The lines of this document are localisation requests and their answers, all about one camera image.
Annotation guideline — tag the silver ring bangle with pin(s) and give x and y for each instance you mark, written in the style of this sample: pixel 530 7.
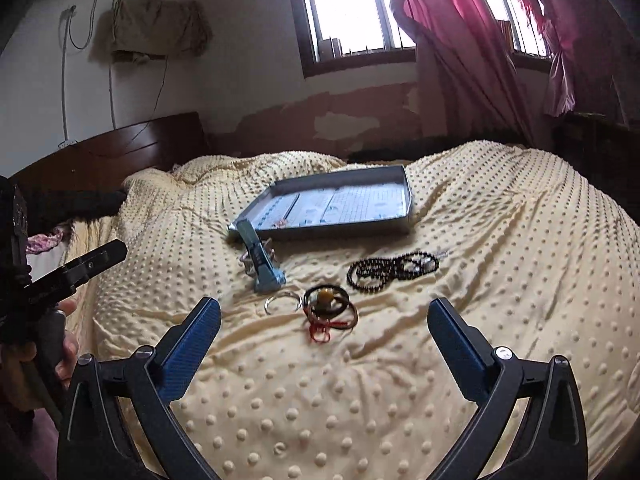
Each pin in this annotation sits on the silver ring bangle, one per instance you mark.
pixel 283 302

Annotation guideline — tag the pink red curtain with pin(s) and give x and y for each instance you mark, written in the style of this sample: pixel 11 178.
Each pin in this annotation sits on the pink red curtain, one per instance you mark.
pixel 468 83

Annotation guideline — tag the pink cloth by pillow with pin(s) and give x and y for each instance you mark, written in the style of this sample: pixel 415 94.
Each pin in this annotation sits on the pink cloth by pillow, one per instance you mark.
pixel 39 243

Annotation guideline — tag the grey shallow tray box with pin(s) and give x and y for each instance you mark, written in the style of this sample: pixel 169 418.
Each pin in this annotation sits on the grey shallow tray box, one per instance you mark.
pixel 358 202

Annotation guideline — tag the dark wooden headboard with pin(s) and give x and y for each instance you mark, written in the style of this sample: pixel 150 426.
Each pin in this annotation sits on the dark wooden headboard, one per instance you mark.
pixel 103 162

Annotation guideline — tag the olive cloth on wall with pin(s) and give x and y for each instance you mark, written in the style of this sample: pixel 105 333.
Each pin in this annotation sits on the olive cloth on wall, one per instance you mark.
pixel 159 29

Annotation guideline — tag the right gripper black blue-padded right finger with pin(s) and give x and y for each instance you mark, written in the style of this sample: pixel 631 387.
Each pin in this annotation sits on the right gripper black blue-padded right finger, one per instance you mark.
pixel 551 441

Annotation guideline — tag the silver rhinestone hair clip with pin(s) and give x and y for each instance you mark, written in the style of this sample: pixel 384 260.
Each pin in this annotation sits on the silver rhinestone hair clip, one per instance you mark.
pixel 441 254

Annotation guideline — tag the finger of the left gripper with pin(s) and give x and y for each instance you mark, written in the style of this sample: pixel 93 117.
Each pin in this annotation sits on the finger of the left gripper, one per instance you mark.
pixel 85 264

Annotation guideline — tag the person's left hand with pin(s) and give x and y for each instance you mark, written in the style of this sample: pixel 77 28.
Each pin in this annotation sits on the person's left hand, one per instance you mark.
pixel 37 374

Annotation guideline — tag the window with bars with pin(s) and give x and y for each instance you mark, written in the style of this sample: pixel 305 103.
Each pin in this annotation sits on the window with bars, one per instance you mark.
pixel 337 35

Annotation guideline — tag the cream dotted blanket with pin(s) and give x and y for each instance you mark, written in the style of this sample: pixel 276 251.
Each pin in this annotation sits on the cream dotted blanket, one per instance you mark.
pixel 275 318

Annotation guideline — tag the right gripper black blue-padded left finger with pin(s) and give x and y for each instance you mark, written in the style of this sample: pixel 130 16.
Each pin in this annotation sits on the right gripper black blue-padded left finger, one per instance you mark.
pixel 94 440

